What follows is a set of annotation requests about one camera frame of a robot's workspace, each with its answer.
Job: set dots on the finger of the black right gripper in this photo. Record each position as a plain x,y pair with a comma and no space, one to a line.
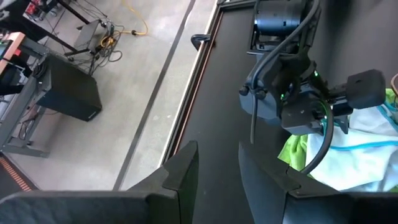
342,124

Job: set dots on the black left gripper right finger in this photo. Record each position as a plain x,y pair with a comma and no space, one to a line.
311,208

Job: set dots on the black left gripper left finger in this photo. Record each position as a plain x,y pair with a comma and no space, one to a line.
93,208

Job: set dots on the light blue microfiber towel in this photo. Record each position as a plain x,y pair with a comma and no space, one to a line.
357,161

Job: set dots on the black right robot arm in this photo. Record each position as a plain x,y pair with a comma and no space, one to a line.
276,15

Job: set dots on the dark orange-striped floor mat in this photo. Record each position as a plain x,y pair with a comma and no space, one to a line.
12,180

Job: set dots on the black computer tower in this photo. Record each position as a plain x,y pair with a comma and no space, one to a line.
71,93

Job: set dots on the black edge clamp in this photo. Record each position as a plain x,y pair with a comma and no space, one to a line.
199,39

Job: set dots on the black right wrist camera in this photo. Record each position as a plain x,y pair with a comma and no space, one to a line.
367,88

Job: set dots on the black aluminium table frame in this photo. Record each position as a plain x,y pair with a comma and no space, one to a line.
197,77

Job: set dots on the grey frame desk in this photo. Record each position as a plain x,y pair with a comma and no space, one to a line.
18,105

